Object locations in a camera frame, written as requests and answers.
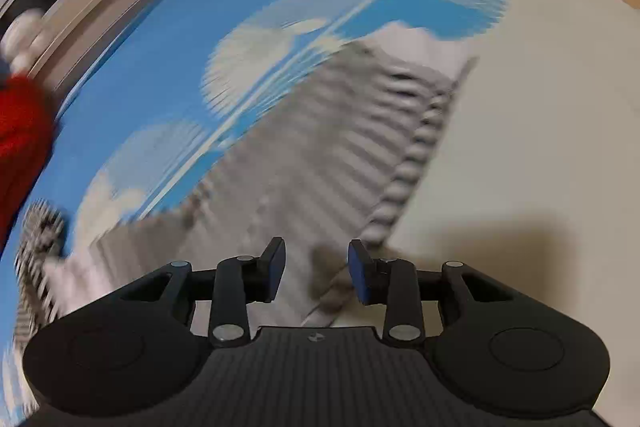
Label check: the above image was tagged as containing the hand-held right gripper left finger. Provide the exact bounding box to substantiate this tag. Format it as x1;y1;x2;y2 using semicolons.
117;237;287;348

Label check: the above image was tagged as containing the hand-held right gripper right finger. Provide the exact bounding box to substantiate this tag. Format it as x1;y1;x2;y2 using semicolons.
347;239;521;348

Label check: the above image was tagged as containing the red folded blanket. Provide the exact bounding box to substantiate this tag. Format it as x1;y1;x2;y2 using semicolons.
0;74;57;253

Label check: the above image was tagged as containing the blue white fan print bed mat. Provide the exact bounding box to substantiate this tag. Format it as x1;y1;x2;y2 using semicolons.
0;0;640;427

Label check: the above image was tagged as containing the black white striped garment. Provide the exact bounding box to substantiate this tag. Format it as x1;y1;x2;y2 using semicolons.
0;201;68;413

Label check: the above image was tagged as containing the white soft bundle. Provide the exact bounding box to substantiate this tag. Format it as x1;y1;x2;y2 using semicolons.
1;8;49;74

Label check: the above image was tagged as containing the grey striped small garment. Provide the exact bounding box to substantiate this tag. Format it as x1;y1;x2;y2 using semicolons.
62;22;478;330

